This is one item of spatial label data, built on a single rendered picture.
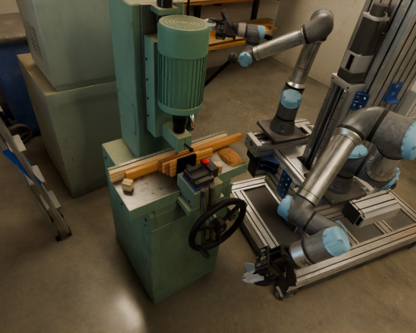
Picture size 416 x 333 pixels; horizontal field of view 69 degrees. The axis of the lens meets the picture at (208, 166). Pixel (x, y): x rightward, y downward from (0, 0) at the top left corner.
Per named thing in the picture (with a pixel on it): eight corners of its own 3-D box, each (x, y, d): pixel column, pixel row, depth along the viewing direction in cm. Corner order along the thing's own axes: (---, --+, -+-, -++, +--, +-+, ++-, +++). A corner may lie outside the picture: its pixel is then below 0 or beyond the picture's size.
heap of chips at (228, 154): (230, 167, 141) (231, 162, 139) (214, 152, 148) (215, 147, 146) (244, 161, 145) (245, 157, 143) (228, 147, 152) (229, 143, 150)
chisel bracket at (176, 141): (177, 155, 130) (177, 139, 124) (161, 138, 138) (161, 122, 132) (191, 150, 133) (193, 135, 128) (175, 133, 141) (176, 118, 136)
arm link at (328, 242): (354, 246, 86) (349, 256, 79) (319, 259, 91) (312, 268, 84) (339, 221, 87) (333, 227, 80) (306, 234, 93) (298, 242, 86)
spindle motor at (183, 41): (172, 121, 111) (174, 33, 91) (150, 99, 121) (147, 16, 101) (210, 110, 120) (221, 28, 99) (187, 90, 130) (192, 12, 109)
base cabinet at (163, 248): (153, 306, 178) (150, 233, 132) (115, 235, 212) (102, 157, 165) (214, 269, 200) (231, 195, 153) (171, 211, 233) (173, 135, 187)
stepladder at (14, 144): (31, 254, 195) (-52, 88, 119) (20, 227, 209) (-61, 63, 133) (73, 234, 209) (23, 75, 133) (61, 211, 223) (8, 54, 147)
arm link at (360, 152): (336, 156, 152) (346, 135, 143) (362, 170, 146) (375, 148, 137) (326, 168, 145) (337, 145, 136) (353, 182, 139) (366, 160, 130)
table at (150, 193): (140, 238, 114) (138, 229, 110) (109, 187, 131) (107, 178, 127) (259, 184, 143) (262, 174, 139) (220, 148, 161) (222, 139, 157)
